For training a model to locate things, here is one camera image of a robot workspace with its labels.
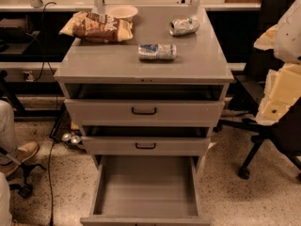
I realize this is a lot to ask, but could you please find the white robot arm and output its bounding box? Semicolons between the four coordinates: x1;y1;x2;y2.
254;0;301;125

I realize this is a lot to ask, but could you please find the grey drawer cabinet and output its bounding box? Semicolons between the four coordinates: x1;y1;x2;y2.
54;5;235;171

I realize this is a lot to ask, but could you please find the grey middle drawer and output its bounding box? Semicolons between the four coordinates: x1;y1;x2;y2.
83;137;210;156

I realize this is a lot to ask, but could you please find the grey top drawer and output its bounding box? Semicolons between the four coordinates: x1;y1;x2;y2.
65;99;224;127

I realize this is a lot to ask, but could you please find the grey open bottom drawer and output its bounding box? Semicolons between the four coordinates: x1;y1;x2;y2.
80;155;210;226

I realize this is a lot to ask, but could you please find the silver can on floor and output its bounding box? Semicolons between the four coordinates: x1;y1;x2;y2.
61;133;71;142

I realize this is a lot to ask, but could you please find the white bowl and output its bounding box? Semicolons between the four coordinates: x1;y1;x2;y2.
106;5;138;22

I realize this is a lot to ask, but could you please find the brown chip bag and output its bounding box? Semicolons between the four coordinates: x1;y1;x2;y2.
59;11;133;43

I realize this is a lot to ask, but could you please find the black office chair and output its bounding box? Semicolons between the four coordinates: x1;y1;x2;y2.
218;0;301;180

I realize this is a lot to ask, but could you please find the light trouser leg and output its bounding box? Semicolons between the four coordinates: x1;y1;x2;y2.
0;101;18;156

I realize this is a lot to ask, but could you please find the tan shoe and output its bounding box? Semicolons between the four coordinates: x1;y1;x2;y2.
0;141;40;177

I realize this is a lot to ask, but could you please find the black chair base left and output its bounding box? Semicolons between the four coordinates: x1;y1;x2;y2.
0;146;47;200

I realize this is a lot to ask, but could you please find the wall power outlet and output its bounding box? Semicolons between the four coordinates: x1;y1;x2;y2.
24;71;35;82

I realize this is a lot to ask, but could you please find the black floor cable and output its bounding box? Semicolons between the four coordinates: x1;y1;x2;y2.
33;1;58;226

